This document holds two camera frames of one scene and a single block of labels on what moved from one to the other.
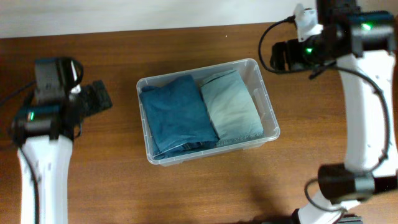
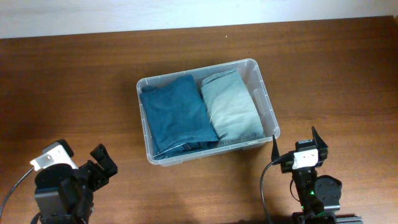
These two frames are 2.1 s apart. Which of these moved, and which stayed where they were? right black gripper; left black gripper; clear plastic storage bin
Moved: left black gripper; right black gripper
Stayed: clear plastic storage bin
